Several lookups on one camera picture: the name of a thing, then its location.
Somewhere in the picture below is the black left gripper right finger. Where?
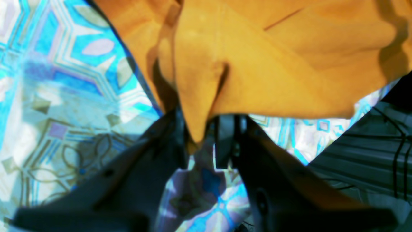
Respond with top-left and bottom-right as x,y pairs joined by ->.
214,115 -> 398,232

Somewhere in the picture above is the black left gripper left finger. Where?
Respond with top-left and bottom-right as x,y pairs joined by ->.
13,108 -> 189,232

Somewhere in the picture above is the orange T-shirt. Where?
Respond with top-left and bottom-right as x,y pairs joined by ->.
94,0 -> 412,152

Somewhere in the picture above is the patterned tile tablecloth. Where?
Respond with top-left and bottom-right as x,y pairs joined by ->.
1,0 -> 396,232

